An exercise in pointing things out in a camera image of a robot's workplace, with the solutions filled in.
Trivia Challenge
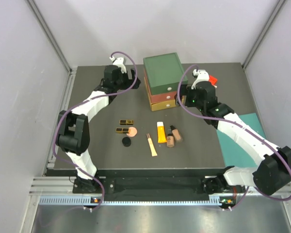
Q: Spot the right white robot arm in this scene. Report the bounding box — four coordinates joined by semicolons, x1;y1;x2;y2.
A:
177;81;291;196

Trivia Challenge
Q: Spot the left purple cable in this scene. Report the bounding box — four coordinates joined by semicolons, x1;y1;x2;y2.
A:
52;51;138;211

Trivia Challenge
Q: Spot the lower gold black lipstick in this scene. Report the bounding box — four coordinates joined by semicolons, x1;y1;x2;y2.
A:
115;128;130;134

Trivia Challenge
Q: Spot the yellow drawer box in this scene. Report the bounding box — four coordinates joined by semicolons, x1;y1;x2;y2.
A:
144;79;185;112

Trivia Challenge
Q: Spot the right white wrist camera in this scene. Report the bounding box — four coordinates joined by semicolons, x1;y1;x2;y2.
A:
191;69;210;89

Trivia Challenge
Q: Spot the gold black lipstick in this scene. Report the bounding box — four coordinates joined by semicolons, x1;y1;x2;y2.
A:
119;119;134;126
115;128;130;134

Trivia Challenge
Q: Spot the beige foundation bottle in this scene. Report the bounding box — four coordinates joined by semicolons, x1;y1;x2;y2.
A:
170;125;182;142

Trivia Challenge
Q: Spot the orange cream tube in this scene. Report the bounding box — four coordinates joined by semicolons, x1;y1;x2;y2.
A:
157;121;167;143

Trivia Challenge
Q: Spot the red cube with peg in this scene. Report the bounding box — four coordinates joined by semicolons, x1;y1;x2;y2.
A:
209;75;218;86

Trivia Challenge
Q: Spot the upper gold black lipstick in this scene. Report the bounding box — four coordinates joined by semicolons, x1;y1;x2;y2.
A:
119;119;134;126

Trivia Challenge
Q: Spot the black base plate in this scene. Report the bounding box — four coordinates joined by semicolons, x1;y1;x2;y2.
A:
72;176;250;195

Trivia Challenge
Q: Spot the pink makeup sponge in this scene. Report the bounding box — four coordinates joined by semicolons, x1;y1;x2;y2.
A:
127;127;138;137

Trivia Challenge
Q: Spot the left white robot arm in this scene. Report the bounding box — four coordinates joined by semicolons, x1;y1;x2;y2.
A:
55;65;141;193

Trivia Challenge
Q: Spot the grey slotted cable duct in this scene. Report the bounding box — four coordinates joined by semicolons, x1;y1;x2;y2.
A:
39;196;234;206

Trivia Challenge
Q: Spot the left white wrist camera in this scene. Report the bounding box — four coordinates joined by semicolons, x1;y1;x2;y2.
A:
109;56;127;73

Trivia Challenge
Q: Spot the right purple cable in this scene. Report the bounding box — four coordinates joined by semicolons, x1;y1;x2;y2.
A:
176;64;291;211

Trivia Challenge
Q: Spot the black round compact jar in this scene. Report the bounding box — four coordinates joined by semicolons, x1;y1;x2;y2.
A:
122;137;131;147

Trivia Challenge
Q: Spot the slim beige concealer tube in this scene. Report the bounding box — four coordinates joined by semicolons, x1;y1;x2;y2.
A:
146;133;158;157

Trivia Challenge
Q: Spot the green drawer box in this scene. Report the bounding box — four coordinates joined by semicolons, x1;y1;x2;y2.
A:
143;52;188;95

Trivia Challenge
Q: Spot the BB cream foundation bottle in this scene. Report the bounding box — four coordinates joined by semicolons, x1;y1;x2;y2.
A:
166;129;175;148

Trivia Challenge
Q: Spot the purple cable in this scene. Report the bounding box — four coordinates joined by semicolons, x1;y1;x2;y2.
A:
176;64;291;211
52;51;138;211

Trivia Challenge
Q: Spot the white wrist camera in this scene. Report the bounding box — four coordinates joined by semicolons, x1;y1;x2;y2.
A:
191;69;210;89
109;56;127;73

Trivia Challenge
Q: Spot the teal mat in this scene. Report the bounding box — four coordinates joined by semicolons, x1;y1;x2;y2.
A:
217;113;277;168

